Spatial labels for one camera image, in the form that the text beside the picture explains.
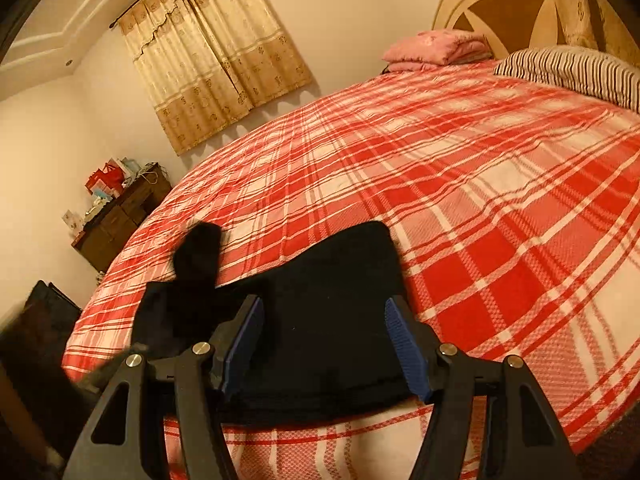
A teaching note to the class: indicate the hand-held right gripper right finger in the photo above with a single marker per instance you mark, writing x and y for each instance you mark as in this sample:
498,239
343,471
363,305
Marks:
407,350

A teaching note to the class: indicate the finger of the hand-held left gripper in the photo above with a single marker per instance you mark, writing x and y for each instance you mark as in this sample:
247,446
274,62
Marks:
107,367

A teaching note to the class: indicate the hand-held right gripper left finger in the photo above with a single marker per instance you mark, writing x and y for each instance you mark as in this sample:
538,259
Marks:
245,345

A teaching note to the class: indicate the black pants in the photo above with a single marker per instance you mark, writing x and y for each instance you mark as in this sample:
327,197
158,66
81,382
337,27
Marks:
330,310

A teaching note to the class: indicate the black suitcase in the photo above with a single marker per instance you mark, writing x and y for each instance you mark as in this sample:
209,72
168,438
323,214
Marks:
50,310

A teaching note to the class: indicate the dark wooden desk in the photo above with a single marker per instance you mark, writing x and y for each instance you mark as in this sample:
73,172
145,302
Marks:
110,230

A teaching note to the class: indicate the white card with red print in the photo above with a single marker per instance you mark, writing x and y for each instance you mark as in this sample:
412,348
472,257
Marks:
72,220

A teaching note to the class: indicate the red plaid bedspread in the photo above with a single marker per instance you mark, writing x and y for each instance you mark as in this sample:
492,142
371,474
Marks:
450,185

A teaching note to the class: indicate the red gift bags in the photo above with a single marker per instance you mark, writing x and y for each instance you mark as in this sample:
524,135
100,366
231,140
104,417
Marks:
102,177

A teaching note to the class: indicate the beige patterned window curtain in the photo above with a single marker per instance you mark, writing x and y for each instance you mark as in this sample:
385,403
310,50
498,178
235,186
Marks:
210,60

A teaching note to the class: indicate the folded pink blanket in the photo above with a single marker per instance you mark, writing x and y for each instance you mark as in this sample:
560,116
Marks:
435,45

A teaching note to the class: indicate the striped pillow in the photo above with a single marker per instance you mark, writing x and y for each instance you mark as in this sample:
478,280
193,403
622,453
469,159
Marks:
575,70

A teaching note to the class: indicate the beige curtain beside headboard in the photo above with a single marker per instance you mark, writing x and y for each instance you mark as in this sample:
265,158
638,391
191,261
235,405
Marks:
570,5

